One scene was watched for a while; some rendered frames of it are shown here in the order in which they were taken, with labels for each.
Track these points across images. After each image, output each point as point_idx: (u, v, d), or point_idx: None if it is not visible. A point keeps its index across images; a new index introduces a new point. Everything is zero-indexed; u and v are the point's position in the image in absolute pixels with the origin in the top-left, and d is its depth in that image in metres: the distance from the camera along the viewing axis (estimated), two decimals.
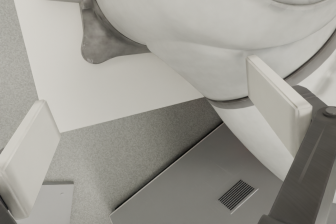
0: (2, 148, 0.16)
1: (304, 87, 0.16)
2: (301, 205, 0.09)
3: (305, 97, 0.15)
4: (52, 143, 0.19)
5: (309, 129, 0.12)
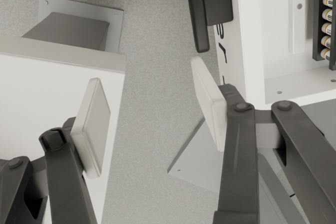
0: (69, 118, 0.18)
1: (233, 85, 0.18)
2: (242, 193, 0.10)
3: (230, 95, 0.17)
4: (107, 117, 0.20)
5: (228, 126, 0.13)
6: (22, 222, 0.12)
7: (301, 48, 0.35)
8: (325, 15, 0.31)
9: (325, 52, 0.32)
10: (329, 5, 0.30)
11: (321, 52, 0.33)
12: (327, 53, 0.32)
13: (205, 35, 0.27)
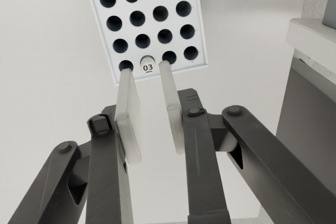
0: (106, 107, 0.18)
1: (195, 90, 0.18)
2: (210, 194, 0.10)
3: (190, 99, 0.17)
4: (138, 107, 0.21)
5: (185, 131, 0.14)
6: (64, 207, 0.12)
7: None
8: None
9: None
10: None
11: None
12: None
13: None
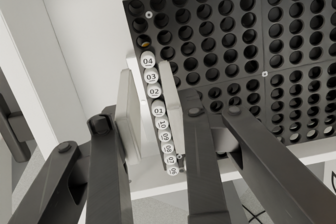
0: (106, 107, 0.18)
1: (195, 90, 0.18)
2: (210, 194, 0.10)
3: (190, 99, 0.17)
4: (138, 107, 0.21)
5: (185, 131, 0.14)
6: (64, 207, 0.12)
7: (154, 136, 0.36)
8: None
9: None
10: None
11: None
12: None
13: (18, 150, 0.28)
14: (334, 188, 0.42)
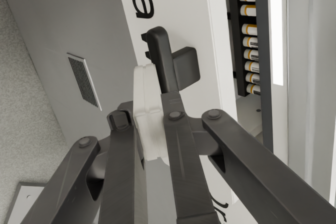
0: (121, 103, 0.18)
1: (179, 93, 0.18)
2: (196, 196, 0.10)
3: (173, 102, 0.17)
4: None
5: (167, 135, 0.14)
6: (81, 202, 0.12)
7: None
8: (248, 55, 0.33)
9: (251, 88, 0.34)
10: (251, 46, 0.32)
11: (247, 88, 0.35)
12: (254, 88, 0.34)
13: None
14: (213, 198, 0.40)
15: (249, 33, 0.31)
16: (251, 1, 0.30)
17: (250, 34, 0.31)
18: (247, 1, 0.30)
